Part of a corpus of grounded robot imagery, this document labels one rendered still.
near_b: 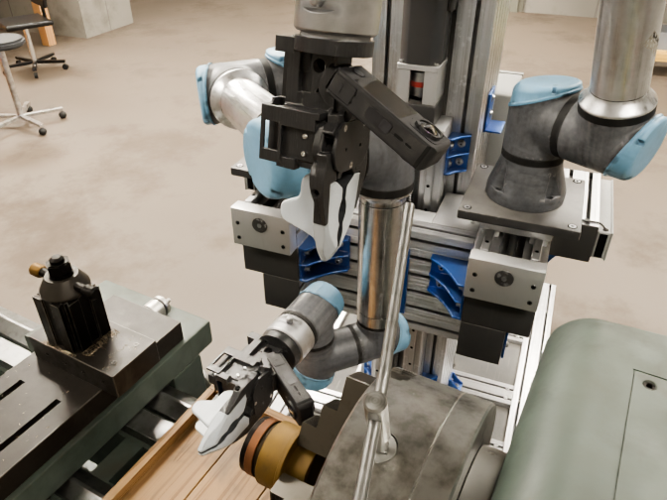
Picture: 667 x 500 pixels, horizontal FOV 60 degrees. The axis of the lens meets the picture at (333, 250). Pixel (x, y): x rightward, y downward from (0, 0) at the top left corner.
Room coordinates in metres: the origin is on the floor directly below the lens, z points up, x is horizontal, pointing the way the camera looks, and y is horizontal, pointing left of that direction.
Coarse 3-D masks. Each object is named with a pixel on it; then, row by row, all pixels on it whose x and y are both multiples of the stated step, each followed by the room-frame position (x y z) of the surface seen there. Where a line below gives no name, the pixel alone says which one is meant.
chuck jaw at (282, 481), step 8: (280, 480) 0.42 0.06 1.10; (288, 480) 0.42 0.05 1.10; (296, 480) 0.42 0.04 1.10; (272, 488) 0.41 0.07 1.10; (280, 488) 0.41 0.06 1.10; (288, 488) 0.41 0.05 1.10; (296, 488) 0.41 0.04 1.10; (304, 488) 0.41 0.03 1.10; (312, 488) 0.41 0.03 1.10; (272, 496) 0.41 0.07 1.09; (280, 496) 0.40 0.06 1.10; (288, 496) 0.40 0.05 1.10; (296, 496) 0.40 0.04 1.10; (304, 496) 0.40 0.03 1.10
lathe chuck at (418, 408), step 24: (408, 384) 0.46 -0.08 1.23; (432, 384) 0.47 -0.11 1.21; (360, 408) 0.41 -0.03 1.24; (408, 408) 0.41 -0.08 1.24; (432, 408) 0.42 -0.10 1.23; (360, 432) 0.39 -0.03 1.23; (408, 432) 0.38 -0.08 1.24; (432, 432) 0.38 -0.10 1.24; (336, 456) 0.36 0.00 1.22; (360, 456) 0.36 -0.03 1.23; (408, 456) 0.36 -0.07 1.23; (336, 480) 0.34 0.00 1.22; (384, 480) 0.34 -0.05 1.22; (408, 480) 0.33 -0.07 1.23
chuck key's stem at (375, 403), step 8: (376, 392) 0.36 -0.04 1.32; (368, 400) 0.35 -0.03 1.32; (376, 400) 0.35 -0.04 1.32; (384, 400) 0.35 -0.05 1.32; (368, 408) 0.35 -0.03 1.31; (376, 408) 0.35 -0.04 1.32; (384, 408) 0.35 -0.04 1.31; (368, 416) 0.35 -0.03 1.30; (376, 416) 0.34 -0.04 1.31; (384, 416) 0.35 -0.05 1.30; (384, 424) 0.35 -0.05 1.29; (384, 432) 0.35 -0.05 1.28; (384, 440) 0.35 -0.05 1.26; (376, 448) 0.36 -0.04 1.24; (384, 448) 0.36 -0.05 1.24
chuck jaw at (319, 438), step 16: (352, 384) 0.48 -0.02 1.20; (368, 384) 0.48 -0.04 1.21; (336, 400) 0.50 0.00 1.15; (352, 400) 0.47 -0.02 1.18; (320, 416) 0.47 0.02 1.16; (336, 416) 0.47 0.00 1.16; (304, 432) 0.47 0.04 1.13; (320, 432) 0.46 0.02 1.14; (336, 432) 0.46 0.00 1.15; (320, 448) 0.45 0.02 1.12
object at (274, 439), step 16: (256, 432) 0.48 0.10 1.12; (272, 432) 0.48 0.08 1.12; (288, 432) 0.48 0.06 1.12; (256, 448) 0.46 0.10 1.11; (272, 448) 0.45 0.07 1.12; (288, 448) 0.45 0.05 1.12; (304, 448) 0.46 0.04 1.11; (240, 464) 0.46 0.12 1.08; (256, 464) 0.44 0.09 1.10; (272, 464) 0.44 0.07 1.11; (288, 464) 0.44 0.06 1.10; (304, 464) 0.44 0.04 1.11; (320, 464) 0.47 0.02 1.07; (256, 480) 0.44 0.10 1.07; (272, 480) 0.43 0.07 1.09; (304, 480) 0.43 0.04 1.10
